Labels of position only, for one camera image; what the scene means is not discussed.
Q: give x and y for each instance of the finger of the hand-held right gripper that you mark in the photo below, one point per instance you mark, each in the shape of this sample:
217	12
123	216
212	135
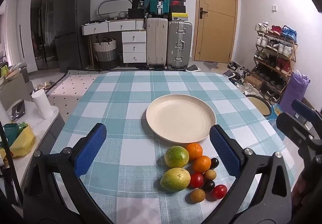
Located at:
291	126
303	109

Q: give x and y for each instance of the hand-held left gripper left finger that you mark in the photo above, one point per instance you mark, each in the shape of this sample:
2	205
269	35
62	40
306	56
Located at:
91	148

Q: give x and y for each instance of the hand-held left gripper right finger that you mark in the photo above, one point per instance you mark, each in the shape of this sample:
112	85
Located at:
225	151

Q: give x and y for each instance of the dark purple plum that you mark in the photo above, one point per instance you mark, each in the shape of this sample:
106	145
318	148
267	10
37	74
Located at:
208	185
214	163

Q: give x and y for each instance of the red cherry tomato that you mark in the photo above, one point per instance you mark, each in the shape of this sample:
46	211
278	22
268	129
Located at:
196	180
219	191

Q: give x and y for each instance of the yellow green passion fruit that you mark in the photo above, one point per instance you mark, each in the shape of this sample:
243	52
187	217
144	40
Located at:
176	156
175	179

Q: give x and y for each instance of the small brown kiwi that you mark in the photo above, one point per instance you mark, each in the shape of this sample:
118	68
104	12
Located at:
210	175
197	195

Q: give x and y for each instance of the cream round plate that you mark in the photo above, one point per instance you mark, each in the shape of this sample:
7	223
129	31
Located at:
176	116

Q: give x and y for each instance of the purple bag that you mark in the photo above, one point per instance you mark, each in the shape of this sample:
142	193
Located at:
294	93

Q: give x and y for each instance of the blue carton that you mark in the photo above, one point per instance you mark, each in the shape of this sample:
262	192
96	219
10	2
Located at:
275	111

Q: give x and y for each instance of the orange mandarin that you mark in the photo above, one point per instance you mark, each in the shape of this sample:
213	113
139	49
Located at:
201	163
194	151

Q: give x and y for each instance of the cream trash bin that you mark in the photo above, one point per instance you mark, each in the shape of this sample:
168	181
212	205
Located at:
261	105

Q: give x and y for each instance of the blue white checked tablecloth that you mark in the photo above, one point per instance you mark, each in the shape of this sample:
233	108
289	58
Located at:
125	118

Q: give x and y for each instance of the white side cabinet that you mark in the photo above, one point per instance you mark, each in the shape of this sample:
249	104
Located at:
40	129

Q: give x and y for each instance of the small cardboard box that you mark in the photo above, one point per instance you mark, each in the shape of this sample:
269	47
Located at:
254	82

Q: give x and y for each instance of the wooden shoe rack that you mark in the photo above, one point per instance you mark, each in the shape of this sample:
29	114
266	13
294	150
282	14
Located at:
293	49

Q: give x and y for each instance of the white dotted rug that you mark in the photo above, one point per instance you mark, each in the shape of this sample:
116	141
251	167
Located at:
70	88

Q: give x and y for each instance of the rows of assorted shoes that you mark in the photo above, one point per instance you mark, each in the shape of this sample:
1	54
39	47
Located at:
281	48

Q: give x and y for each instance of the white paper towel roll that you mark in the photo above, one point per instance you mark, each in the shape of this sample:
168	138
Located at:
41	103

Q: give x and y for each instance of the yellow plastic bag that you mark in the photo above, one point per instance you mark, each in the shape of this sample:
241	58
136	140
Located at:
24	144

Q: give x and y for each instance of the scattered sneakers pile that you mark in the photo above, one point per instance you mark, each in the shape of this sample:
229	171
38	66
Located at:
239	73

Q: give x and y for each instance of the beige sandals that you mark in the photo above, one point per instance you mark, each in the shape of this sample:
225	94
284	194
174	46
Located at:
44	85

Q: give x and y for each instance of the green package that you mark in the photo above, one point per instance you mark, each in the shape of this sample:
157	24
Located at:
10	133

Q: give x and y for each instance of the shiny black device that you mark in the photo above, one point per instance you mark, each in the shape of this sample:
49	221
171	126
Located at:
17	111

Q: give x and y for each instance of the grey fluffy mat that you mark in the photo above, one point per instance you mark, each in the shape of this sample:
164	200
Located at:
211	65

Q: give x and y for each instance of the grey slippers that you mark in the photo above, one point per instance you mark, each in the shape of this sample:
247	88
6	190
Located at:
193	68

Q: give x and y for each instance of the woven white grey basket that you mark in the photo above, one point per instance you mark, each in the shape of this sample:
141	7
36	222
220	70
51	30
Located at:
105	50

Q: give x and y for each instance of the white drawer desk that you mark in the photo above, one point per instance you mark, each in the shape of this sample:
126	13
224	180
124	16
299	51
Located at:
133	48

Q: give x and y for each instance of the wooden door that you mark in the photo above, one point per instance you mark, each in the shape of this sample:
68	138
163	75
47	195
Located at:
216	25

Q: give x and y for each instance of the silver suitcase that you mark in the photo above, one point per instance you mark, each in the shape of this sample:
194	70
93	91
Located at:
176	38

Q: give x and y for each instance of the grey fridge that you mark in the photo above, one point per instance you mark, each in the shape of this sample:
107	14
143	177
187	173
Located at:
70	25

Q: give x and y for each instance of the beige suitcase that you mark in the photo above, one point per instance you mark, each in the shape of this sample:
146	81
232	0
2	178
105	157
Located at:
156	40

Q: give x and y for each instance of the dark glass cabinet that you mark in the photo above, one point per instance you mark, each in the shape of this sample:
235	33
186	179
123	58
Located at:
42	25

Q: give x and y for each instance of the small white basket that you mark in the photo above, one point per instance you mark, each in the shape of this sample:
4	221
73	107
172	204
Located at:
123	15

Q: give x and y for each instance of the white wardrobe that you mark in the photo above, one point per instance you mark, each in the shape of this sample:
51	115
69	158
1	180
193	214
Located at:
24	25

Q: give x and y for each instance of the black storage box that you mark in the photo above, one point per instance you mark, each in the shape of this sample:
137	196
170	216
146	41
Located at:
135	13

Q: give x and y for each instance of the oval mirror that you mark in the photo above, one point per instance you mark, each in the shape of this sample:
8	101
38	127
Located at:
113	7

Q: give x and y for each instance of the yellow black shoe box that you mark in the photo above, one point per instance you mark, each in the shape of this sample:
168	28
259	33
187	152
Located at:
179	15

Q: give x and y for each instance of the black labelled canister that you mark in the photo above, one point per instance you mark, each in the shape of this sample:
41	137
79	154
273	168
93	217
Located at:
137	2

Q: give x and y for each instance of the black red logo shoe box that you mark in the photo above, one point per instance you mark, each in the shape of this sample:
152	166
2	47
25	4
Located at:
177	2

